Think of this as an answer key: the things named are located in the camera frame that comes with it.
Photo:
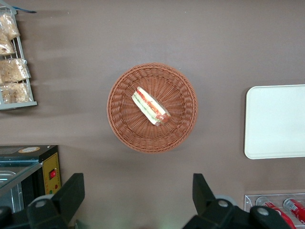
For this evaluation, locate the clear acrylic bottle rack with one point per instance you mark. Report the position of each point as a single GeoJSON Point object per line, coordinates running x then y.
{"type": "Point", "coordinates": [249, 201]}

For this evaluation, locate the blue tape strip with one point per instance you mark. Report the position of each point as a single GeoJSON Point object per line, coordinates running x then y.
{"type": "Point", "coordinates": [26, 10]}

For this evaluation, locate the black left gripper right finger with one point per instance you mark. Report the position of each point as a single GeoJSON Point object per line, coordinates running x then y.
{"type": "Point", "coordinates": [214, 214]}

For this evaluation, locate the round brown wicker basket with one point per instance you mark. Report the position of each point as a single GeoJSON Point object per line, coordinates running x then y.
{"type": "Point", "coordinates": [176, 95]}

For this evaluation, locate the red cola bottle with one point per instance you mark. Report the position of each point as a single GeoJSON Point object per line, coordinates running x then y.
{"type": "Point", "coordinates": [276, 212]}
{"type": "Point", "coordinates": [296, 207]}

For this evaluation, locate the clear bag of bread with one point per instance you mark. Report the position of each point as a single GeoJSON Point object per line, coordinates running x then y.
{"type": "Point", "coordinates": [6, 46]}
{"type": "Point", "coordinates": [14, 70]}
{"type": "Point", "coordinates": [9, 26]}
{"type": "Point", "coordinates": [15, 93]}

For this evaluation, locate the cream plastic tray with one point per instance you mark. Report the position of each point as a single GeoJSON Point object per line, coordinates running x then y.
{"type": "Point", "coordinates": [274, 121]}

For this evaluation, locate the wrapped triangle sandwich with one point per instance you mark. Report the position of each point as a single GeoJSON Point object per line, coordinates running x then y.
{"type": "Point", "coordinates": [150, 106]}

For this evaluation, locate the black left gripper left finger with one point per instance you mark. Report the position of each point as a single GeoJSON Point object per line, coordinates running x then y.
{"type": "Point", "coordinates": [59, 205]}

